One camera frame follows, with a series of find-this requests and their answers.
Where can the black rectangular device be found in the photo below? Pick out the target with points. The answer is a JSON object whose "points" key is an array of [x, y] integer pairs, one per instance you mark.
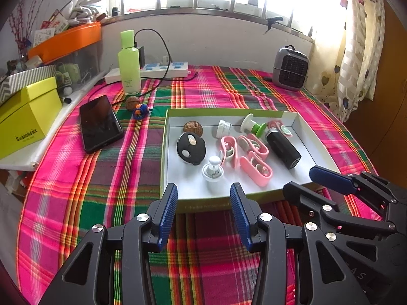
{"points": [[283, 148]]}

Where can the large brown walnut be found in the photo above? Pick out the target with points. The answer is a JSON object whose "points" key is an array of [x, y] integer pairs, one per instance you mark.
{"points": [[194, 127]]}

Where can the clear plastic storage bin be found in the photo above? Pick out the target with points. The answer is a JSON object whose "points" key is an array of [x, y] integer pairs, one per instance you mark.
{"points": [[77, 68]]}

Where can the black oval disc holder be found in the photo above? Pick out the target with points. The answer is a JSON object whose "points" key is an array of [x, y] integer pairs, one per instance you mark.
{"points": [[191, 148]]}

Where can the blue orange keychain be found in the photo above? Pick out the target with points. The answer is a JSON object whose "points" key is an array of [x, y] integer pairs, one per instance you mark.
{"points": [[141, 111]]}

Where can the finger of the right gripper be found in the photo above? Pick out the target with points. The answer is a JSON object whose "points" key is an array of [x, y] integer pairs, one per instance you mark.
{"points": [[379, 194], [326, 215]]}

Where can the black charger with cable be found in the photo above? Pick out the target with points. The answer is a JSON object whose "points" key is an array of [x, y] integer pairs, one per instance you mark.
{"points": [[140, 54]]}

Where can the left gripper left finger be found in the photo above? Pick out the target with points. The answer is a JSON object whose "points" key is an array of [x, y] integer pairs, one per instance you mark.
{"points": [[87, 276]]}

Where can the pink curved clip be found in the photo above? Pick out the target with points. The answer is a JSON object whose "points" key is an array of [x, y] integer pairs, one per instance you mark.
{"points": [[250, 142]]}

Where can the grey small space heater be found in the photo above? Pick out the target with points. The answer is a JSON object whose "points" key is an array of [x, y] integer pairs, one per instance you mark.
{"points": [[290, 68]]}

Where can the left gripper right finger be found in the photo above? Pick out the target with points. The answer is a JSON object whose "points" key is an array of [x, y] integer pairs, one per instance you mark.
{"points": [[321, 275]]}

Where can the green white cardboard box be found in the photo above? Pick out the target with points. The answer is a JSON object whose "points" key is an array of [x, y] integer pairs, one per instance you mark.
{"points": [[195, 193]]}

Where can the heart pattern curtain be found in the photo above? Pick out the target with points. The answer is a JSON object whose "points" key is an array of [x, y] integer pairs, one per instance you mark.
{"points": [[349, 38]]}

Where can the pink looped clip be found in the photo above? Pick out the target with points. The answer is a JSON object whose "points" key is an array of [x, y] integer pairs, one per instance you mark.
{"points": [[229, 152]]}

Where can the orange storage bin lid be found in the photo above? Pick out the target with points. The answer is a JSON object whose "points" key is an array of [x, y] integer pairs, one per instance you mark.
{"points": [[67, 42]]}

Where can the white power strip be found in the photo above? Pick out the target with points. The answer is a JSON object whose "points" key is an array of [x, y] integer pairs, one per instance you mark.
{"points": [[153, 70]]}

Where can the red dried branches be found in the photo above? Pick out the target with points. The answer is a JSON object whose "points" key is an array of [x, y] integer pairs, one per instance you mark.
{"points": [[21, 25]]}

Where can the yellow shoebox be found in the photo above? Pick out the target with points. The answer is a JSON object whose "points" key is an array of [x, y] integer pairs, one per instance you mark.
{"points": [[27, 116]]}

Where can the striped grey gift box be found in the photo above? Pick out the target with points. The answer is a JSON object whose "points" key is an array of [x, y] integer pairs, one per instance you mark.
{"points": [[16, 82]]}

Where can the green lotion bottle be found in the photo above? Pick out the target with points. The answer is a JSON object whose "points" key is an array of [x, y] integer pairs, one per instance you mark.
{"points": [[128, 60]]}

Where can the green white spool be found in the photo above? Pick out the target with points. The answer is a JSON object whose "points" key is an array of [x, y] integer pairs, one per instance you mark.
{"points": [[249, 126]]}

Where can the small brown walnut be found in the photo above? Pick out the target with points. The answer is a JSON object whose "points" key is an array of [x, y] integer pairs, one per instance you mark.
{"points": [[132, 102]]}

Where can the plaid pink green bedsheet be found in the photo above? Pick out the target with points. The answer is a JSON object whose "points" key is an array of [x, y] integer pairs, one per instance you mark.
{"points": [[204, 261]]}

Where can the white ribbed jar cap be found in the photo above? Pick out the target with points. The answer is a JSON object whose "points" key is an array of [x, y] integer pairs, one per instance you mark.
{"points": [[223, 129]]}

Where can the black smartphone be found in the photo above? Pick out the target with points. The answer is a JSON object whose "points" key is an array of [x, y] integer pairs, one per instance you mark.
{"points": [[99, 124]]}

